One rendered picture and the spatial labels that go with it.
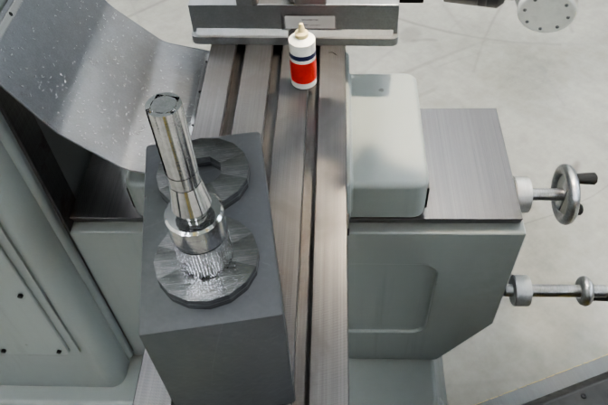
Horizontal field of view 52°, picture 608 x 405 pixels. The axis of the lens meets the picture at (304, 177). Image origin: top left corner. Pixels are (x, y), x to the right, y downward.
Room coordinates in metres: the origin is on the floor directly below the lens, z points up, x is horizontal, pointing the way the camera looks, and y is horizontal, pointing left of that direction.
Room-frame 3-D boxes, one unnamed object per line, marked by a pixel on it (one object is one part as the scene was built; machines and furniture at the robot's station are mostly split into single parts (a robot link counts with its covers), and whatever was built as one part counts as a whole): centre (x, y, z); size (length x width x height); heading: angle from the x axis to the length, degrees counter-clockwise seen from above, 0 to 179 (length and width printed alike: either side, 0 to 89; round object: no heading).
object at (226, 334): (0.36, 0.09, 1.00); 0.22 x 0.12 x 0.20; 5
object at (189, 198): (0.31, 0.09, 1.22); 0.03 x 0.03 x 0.11
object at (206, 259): (0.31, 0.09, 1.13); 0.05 x 0.05 x 0.05
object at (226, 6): (0.94, -0.01, 0.96); 0.35 x 0.15 x 0.11; 83
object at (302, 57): (0.77, -0.01, 0.96); 0.04 x 0.04 x 0.11
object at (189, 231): (0.31, 0.09, 1.16); 0.05 x 0.05 x 0.01
